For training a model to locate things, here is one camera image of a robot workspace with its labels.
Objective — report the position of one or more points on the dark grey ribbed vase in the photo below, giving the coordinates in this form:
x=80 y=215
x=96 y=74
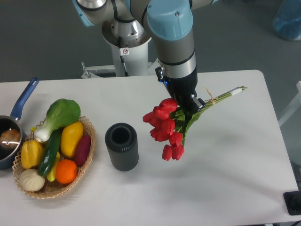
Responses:
x=122 y=144

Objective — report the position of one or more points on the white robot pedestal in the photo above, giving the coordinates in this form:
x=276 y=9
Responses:
x=129 y=47

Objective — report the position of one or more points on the green cucumber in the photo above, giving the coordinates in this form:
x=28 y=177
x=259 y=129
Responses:
x=51 y=150

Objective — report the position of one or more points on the orange fruit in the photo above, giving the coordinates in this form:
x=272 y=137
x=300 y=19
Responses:
x=66 y=171

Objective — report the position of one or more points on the woven wicker basket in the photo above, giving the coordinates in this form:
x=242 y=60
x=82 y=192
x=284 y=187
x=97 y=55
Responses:
x=55 y=189

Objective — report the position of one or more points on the blue saucepan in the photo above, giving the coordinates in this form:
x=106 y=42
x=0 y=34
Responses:
x=11 y=122

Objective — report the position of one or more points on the purple sweet potato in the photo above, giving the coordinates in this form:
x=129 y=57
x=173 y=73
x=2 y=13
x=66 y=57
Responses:
x=82 y=150

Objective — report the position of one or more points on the brown bread in pan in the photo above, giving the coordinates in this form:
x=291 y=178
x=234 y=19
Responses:
x=10 y=139

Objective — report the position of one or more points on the white frame at right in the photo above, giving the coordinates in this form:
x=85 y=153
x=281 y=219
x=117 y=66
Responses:
x=292 y=107

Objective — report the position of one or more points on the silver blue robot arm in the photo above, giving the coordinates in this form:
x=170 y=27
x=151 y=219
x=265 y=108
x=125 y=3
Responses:
x=169 y=24

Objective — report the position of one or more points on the white steamed bun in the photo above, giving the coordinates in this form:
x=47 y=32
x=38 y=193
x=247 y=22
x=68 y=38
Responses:
x=31 y=181

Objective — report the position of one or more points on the yellow bell pepper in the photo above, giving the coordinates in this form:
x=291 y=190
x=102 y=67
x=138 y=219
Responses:
x=31 y=154

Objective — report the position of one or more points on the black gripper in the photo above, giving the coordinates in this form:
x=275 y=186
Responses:
x=182 y=90

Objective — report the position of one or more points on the green bok choy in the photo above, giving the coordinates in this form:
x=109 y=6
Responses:
x=61 y=113

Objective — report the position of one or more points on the black device at edge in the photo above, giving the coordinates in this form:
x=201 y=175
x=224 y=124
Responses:
x=293 y=202

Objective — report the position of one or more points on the yellow mango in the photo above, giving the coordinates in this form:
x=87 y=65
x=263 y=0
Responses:
x=71 y=136

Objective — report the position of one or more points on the red tulip bouquet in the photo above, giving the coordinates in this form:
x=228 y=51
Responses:
x=171 y=123

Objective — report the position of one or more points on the yellow banana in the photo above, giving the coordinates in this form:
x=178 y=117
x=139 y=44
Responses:
x=51 y=176

